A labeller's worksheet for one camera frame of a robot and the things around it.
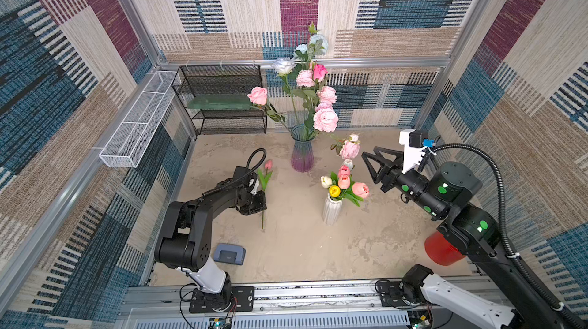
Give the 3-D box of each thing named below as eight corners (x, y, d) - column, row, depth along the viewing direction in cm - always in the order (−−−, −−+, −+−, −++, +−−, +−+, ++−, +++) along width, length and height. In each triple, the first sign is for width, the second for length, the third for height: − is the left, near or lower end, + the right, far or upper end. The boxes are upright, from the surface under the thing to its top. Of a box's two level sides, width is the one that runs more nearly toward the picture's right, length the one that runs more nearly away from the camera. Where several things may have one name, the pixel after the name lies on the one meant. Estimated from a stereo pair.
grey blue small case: (214, 261, 83) (212, 259, 81) (220, 244, 87) (218, 241, 84) (243, 265, 82) (241, 263, 80) (247, 248, 86) (246, 246, 83)
